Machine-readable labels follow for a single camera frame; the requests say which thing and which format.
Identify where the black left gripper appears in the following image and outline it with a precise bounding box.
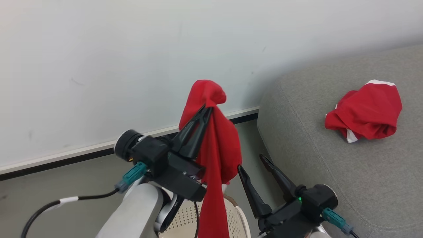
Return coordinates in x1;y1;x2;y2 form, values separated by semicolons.
114;104;213;202

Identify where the white and black baseboard strip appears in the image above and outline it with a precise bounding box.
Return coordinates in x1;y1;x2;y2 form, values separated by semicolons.
0;106;260;181

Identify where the plain red garment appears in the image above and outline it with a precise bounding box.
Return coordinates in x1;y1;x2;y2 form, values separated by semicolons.
178;79;243;238

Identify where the black cable with white tag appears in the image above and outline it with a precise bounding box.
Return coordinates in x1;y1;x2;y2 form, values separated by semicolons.
21;188;120;238

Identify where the teal right cable connector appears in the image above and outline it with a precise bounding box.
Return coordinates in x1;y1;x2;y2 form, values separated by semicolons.
322;207;354;235

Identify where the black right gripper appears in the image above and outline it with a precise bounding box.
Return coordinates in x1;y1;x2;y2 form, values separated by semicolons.
237;154;339;238

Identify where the thin black cable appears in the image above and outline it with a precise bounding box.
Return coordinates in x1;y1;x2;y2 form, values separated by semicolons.
193;201;200;238

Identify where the beige perforated plastic laundry basket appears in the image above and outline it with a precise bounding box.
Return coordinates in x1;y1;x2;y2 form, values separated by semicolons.
159;194;251;238

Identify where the grey fabric sofa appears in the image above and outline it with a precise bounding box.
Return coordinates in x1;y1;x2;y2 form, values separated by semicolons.
257;45;423;238

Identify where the teal left cable connector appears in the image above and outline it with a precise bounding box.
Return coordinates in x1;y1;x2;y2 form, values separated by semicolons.
115;161;148;193

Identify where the teal cable connector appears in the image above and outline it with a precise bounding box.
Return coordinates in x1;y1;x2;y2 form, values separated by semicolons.
322;207;354;235
115;161;148;193

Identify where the red garment with white trim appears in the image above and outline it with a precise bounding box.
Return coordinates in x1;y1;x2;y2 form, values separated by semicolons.
325;79;403;144

